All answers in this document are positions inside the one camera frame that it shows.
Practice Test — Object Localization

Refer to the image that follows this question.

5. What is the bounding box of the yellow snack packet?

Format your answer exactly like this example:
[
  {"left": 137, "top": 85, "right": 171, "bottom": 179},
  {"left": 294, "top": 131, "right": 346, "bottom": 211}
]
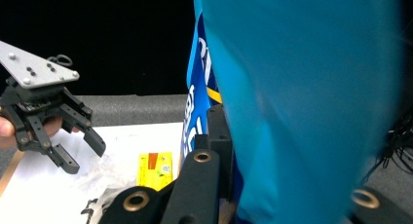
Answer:
[{"left": 135, "top": 151, "right": 174, "bottom": 192}]

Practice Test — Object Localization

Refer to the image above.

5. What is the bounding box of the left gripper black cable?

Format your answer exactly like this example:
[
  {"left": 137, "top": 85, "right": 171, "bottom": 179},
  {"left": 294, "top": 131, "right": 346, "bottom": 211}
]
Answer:
[{"left": 47, "top": 54, "right": 74, "bottom": 68}]

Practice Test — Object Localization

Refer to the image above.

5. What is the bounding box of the blue snack bag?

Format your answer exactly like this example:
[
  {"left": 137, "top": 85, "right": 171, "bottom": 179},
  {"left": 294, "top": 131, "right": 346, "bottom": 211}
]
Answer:
[{"left": 179, "top": 0, "right": 411, "bottom": 224}]

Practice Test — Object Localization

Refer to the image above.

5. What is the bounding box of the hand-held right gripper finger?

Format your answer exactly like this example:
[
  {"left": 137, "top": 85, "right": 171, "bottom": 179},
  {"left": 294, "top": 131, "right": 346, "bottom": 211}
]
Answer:
[{"left": 194, "top": 103, "right": 236, "bottom": 201}]

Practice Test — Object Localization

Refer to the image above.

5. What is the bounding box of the clear plastic shopping bag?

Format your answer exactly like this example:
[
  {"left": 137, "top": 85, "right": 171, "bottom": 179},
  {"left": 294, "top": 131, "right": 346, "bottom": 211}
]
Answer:
[{"left": 74, "top": 152, "right": 183, "bottom": 224}]

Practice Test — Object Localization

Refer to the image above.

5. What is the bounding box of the bundle of floor cables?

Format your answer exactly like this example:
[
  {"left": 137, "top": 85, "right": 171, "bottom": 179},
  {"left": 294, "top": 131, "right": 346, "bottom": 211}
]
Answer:
[{"left": 361, "top": 111, "right": 413, "bottom": 184}]

